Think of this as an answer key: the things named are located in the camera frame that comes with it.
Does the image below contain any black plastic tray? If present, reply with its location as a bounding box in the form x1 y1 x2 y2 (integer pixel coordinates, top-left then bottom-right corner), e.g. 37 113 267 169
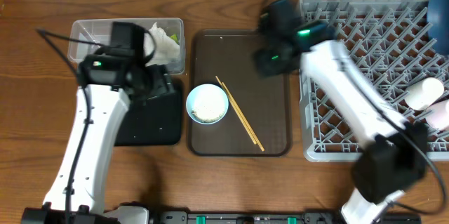
115 82 182 146

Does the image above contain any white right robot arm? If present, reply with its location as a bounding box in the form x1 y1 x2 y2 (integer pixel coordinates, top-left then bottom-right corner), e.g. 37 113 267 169
255 18 431 223

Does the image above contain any white paper napkin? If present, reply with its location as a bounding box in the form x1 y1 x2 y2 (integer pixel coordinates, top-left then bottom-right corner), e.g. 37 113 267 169
144 22 180 66

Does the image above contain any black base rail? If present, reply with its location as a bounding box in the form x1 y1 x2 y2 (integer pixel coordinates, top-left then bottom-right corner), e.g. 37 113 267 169
101 201 422 224

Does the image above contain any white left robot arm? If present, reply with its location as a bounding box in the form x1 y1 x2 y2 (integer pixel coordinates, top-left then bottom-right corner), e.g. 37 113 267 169
21 55 173 223

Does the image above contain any dark blue plate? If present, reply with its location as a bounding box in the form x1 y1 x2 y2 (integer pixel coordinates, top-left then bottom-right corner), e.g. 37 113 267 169
427 0 448 57

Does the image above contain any pink plastic cup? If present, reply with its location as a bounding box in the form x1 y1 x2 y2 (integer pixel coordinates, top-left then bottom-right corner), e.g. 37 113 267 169
425 100 449 131

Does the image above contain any grey plastic dishwasher rack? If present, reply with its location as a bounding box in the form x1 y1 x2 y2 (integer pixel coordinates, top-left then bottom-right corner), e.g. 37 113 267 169
297 0 448 162

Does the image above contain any light blue bowl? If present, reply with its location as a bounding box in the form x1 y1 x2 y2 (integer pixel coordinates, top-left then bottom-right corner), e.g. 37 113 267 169
185 84 229 125

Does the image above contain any cream white plastic cup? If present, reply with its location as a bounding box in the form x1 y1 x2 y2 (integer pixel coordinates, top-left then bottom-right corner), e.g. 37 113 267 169
404 77 444 110

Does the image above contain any clear plastic waste bin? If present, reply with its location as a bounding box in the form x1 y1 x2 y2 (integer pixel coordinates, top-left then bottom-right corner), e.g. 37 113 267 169
68 18 186 74

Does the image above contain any wooden chopstick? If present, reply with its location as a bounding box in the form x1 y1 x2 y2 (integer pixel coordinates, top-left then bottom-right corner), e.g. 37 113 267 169
221 82 265 152
215 76 264 151

